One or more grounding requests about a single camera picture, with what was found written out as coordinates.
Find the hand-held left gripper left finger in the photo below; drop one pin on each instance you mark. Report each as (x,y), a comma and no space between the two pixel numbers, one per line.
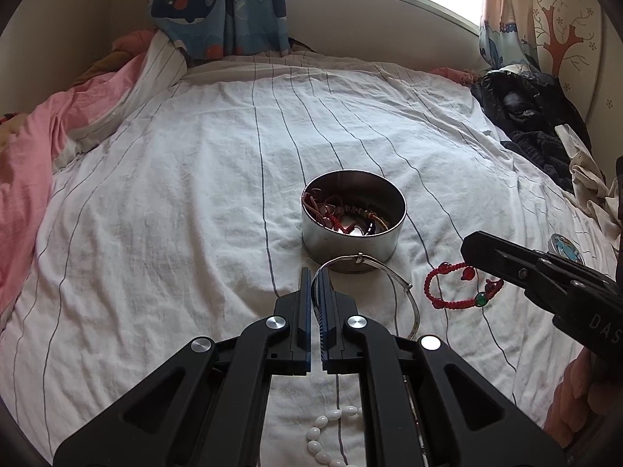
(305,331)

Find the person's right hand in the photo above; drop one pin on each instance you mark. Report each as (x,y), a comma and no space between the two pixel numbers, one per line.
(574,399)

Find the small round badge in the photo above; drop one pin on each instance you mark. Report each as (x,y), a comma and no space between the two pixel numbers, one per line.
(565,249)

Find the white crumpled cloth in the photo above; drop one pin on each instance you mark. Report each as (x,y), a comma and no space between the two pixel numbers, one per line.
(591,180)

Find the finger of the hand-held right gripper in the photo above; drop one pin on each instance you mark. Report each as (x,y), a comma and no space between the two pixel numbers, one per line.
(491,250)

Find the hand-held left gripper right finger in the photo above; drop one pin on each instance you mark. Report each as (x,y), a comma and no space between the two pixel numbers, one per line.
(324,335)

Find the blue whale print curtain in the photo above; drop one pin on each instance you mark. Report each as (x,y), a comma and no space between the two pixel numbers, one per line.
(204,9)

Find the round metal tin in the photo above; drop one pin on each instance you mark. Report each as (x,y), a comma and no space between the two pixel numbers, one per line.
(340,248)

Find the pink blanket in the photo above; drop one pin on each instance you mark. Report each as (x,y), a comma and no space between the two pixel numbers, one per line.
(29,180)

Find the brown blanket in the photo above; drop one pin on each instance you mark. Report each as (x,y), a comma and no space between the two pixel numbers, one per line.
(100,68)

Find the peach and blue print curtain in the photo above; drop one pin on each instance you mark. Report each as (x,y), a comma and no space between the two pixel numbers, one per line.
(501,14)

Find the black jacket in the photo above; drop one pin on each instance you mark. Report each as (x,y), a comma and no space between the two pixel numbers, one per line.
(525,102)

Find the dark knit garment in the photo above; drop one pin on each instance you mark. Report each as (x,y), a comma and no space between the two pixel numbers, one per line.
(540,153)

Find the silver bangle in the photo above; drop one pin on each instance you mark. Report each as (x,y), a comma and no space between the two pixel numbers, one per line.
(384,268)

